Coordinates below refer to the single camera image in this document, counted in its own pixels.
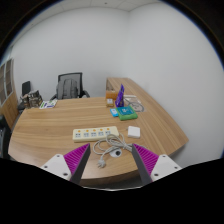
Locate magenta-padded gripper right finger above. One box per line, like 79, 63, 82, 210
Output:
131, 143, 183, 186

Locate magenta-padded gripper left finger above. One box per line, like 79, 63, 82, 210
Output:
40, 143, 92, 186

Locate white charger block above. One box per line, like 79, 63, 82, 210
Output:
127, 125, 141, 139

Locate cream power strip orange switches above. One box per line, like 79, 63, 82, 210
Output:
72, 125, 120, 143

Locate green folded cloth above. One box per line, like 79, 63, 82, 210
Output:
116, 105, 139, 121

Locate green white leaflet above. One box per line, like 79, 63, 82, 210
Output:
38, 99, 58, 110

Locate clear plastic bag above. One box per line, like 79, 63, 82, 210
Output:
123, 94, 146, 113

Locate teal printed booklet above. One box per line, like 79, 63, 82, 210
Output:
116, 105, 135, 117

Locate dark printed boxes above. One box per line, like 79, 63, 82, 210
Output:
20, 89, 44, 109

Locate grey backpack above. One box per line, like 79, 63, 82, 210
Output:
55, 78, 80, 100

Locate orange-brown cardboard box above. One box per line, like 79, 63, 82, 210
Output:
105, 89, 120, 100

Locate black mesh office chair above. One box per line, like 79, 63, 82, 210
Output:
49, 72, 91, 100

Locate wooden shelf unit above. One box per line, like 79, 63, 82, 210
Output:
0, 58, 20, 129

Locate white power strip cable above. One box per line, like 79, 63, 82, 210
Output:
92, 133, 133, 169

